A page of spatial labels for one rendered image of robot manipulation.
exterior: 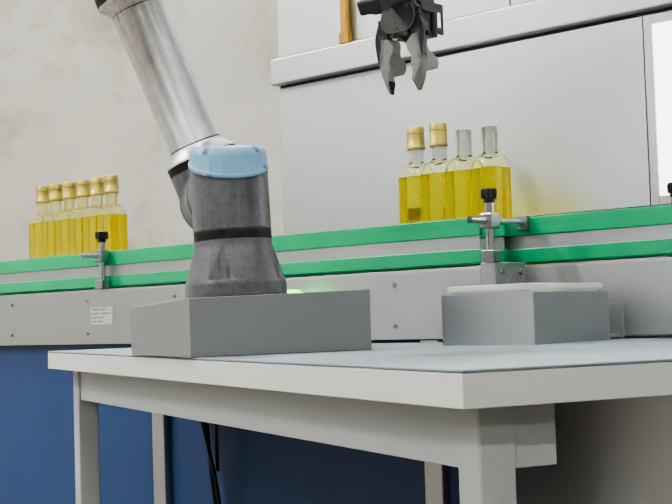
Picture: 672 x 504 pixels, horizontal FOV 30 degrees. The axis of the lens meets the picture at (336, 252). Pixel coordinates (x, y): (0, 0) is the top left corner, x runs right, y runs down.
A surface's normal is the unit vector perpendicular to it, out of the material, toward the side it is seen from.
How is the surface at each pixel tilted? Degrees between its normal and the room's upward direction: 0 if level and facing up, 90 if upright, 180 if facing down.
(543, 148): 90
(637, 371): 90
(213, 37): 90
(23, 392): 90
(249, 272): 71
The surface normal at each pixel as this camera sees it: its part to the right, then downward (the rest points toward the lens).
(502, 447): 0.44, -0.06
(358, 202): -0.66, -0.02
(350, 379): -0.90, 0.00
